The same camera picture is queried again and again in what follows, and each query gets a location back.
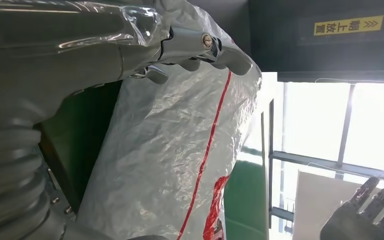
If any grey poly mailer package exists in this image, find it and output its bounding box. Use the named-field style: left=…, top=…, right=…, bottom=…
left=76, top=0, right=263, bottom=240

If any green conveyor belt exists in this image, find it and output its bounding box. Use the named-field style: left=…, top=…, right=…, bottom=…
left=223, top=145, right=271, bottom=240

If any white panel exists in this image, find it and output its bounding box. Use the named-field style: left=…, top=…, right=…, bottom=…
left=292, top=170, right=378, bottom=240

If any dark green table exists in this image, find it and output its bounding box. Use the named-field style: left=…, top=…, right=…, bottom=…
left=34, top=79, right=123, bottom=214

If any yellow black label sticker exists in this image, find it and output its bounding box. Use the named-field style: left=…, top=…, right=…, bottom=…
left=296, top=13, right=384, bottom=46

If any dark window frame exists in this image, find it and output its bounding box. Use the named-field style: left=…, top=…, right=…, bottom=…
left=267, top=81, right=384, bottom=233

